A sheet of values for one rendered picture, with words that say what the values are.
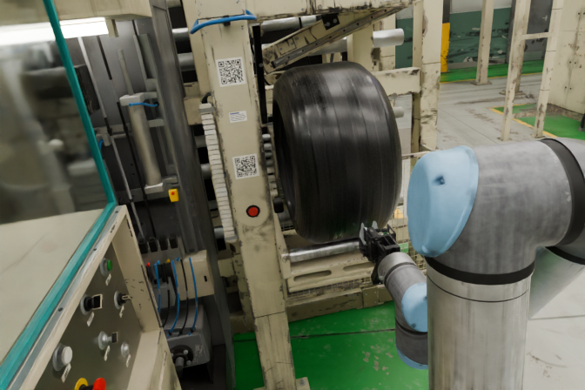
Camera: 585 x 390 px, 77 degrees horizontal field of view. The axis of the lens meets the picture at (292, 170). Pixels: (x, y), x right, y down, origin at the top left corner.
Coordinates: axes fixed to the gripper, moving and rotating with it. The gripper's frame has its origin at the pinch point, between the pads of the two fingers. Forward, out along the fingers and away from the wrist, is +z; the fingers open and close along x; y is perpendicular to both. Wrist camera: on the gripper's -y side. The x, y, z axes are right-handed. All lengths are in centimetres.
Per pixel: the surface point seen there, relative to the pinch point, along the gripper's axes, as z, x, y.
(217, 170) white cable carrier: 19.3, 40.7, 19.9
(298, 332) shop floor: 68, 17, -102
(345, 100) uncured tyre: 6.3, 2.2, 38.9
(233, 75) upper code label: 18, 31, 48
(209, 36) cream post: 18, 36, 59
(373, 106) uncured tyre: 4.1, -4.9, 36.7
